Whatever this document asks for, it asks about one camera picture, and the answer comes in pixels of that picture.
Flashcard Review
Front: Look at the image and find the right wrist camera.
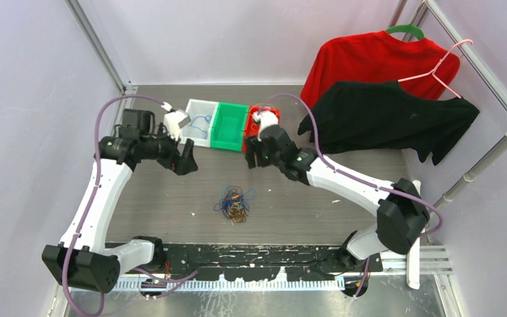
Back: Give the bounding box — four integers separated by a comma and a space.
252, 110, 279, 141

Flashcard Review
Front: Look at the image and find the green plastic bin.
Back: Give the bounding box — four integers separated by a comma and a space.
210, 102, 249, 152

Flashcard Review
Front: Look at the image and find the red t-shirt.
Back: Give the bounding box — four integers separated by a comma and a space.
300, 30, 461, 107

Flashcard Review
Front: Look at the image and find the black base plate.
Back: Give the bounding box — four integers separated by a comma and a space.
141, 244, 364, 282

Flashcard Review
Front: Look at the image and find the cable bundle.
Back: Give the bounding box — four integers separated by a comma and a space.
213, 186, 258, 224

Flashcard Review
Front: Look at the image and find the pink hanger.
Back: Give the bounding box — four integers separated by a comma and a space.
397, 38, 474, 99

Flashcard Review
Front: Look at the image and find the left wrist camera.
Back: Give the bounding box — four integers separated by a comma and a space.
163, 109, 191, 141

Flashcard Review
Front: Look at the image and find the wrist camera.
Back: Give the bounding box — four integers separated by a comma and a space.
252, 110, 279, 141
163, 109, 191, 141

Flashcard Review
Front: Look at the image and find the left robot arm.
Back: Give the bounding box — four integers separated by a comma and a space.
42, 110, 198, 293

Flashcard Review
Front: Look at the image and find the blue cable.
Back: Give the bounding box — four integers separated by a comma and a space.
190, 114, 213, 139

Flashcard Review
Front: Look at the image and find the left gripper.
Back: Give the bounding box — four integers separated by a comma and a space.
141, 123, 198, 175

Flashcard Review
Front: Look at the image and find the white plastic bin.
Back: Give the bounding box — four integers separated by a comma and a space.
182, 99, 219, 148

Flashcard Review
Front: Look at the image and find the metal clothes rack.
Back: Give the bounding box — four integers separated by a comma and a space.
386, 0, 507, 291

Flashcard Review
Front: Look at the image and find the aluminium corner post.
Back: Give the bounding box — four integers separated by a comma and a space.
65, 0, 138, 94

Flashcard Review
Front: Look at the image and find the black t-shirt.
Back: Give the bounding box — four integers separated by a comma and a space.
297, 81, 479, 165

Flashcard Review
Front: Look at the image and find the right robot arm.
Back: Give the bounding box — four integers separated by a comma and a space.
245, 125, 430, 271

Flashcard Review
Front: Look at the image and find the green hanger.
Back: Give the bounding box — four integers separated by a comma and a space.
385, 24, 425, 40

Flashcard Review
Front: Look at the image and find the red plastic bin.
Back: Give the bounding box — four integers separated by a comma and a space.
242, 104, 281, 153

